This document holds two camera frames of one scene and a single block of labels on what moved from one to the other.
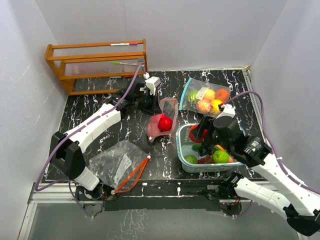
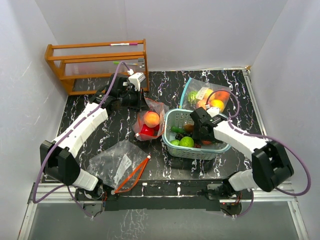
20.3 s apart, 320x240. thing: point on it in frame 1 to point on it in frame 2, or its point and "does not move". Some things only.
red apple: x=165 y=123 to x=147 y=130
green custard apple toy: x=192 y=97 does not move
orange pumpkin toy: x=222 y=94 does not move
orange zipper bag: x=169 y=107 to x=149 y=124
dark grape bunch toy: x=207 y=159 to x=179 y=136
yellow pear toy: x=210 y=94 does not move
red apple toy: x=164 y=121 to x=156 y=129
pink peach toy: x=203 y=106 does not move
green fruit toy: x=191 y=159 to x=175 y=142
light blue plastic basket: x=184 y=148 to x=177 y=137
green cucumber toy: x=196 y=146 to x=177 y=129
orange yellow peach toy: x=230 y=159 to x=151 y=118
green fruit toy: x=220 y=156 to x=187 y=141
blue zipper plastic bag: x=203 y=98 does not move
